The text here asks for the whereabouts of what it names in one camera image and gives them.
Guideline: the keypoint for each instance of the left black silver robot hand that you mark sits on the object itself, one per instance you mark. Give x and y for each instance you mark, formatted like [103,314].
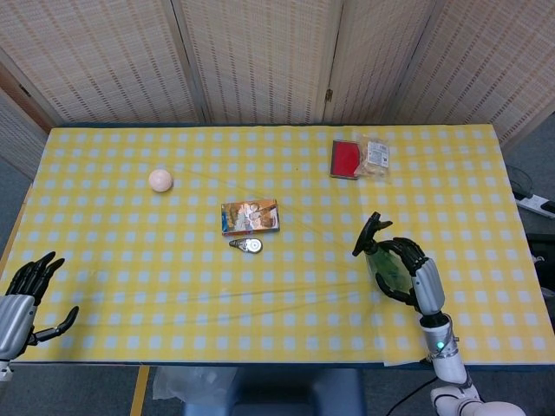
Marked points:
[24,299]

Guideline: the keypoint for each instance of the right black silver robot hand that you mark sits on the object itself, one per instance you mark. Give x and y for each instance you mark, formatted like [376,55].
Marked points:
[427,284]

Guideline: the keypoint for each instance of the green bottle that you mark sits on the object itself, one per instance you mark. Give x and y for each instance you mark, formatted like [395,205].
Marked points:
[388,264]

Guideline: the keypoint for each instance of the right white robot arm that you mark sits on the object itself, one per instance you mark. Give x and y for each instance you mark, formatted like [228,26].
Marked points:
[451,368]

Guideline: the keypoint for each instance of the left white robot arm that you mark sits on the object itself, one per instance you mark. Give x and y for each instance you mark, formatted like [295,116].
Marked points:
[4,370]

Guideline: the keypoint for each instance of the white power strip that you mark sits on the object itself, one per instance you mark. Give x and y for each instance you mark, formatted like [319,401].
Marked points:
[535,203]

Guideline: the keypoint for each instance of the clear plastic snack bag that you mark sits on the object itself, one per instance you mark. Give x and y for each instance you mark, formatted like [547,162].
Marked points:
[374,157]

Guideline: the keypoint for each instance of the yellow white checkered tablecloth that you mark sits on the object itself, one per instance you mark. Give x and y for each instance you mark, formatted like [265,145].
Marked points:
[277,260]

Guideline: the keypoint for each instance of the pale pink ball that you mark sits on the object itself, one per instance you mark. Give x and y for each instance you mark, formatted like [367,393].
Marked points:
[160,180]

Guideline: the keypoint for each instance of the orange printed cardboard box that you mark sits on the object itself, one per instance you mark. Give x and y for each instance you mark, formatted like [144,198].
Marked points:
[250,216]

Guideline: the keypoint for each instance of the woven folding screen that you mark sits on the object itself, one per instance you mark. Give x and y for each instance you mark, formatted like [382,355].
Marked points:
[277,60]

